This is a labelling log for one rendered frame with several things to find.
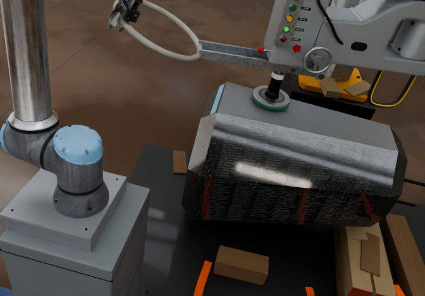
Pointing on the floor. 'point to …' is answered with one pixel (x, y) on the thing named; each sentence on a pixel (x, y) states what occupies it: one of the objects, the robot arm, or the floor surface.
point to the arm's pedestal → (63, 278)
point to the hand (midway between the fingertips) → (115, 27)
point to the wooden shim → (179, 162)
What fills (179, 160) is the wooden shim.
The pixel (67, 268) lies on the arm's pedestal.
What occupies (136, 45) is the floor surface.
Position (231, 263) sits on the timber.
